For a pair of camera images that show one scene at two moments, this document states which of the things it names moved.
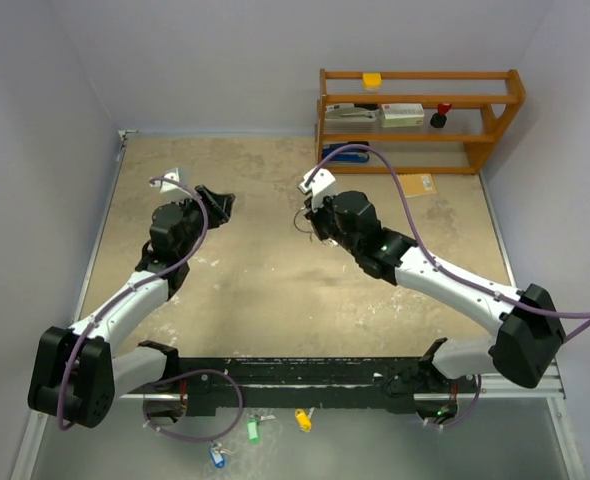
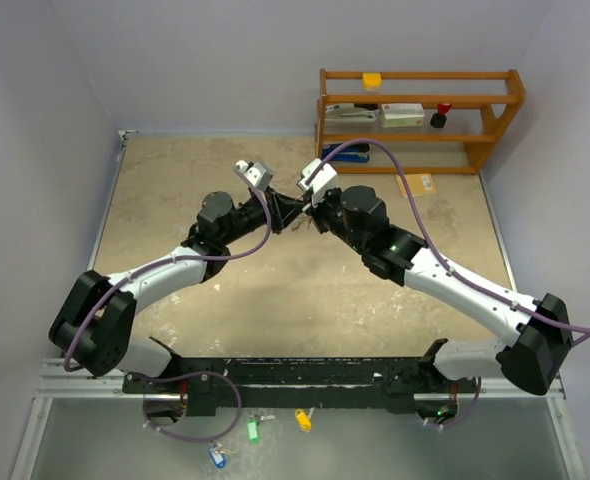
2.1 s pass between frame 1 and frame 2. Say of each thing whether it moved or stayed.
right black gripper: stayed
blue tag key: stayed
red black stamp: stayed
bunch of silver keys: moved
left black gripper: moved
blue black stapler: stayed
